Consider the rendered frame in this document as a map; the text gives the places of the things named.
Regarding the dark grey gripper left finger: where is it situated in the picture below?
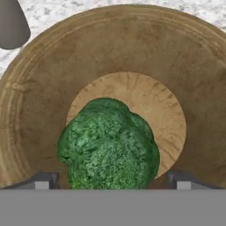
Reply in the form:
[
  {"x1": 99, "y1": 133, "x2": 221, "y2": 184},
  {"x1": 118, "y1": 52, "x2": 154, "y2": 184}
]
[{"x1": 3, "y1": 169, "x2": 61, "y2": 190}]

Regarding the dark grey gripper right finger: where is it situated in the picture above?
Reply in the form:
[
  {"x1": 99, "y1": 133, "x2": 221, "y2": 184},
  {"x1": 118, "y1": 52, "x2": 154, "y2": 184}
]
[{"x1": 166, "y1": 169, "x2": 223, "y2": 190}]

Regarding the grey rounded tap spout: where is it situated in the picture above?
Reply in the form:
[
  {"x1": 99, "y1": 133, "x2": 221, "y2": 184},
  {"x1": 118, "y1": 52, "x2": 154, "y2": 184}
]
[{"x1": 0, "y1": 0, "x2": 32, "y2": 50}]

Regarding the brown wooden bowl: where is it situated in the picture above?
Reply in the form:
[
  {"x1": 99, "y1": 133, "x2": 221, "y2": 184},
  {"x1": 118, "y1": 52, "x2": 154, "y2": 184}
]
[{"x1": 0, "y1": 4, "x2": 226, "y2": 190}]

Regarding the green broccoli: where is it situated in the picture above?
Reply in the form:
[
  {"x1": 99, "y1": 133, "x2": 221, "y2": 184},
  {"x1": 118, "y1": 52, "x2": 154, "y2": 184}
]
[{"x1": 56, "y1": 97, "x2": 161, "y2": 190}]

